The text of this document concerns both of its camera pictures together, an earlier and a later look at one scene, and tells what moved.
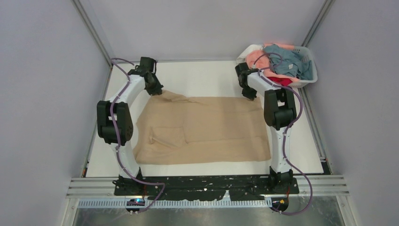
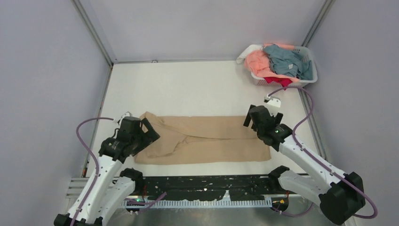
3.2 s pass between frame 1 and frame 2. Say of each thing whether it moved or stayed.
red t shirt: stayed
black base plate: stayed
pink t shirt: stayed
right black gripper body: moved
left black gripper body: moved
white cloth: stayed
